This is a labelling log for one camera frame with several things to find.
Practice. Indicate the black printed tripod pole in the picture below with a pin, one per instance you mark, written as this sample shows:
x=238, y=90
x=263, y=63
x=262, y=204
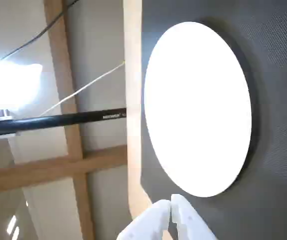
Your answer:
x=58, y=120

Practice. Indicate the wooden beam frame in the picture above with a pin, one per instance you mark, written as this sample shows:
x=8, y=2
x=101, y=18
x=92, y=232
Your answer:
x=74, y=145

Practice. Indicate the white paper plate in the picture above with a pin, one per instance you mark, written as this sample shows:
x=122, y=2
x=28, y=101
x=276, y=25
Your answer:
x=198, y=110

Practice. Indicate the dark grey mat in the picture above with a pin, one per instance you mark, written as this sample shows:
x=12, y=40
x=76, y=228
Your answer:
x=278, y=100

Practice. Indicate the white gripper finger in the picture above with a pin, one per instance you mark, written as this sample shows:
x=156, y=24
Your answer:
x=146, y=222
x=188, y=225

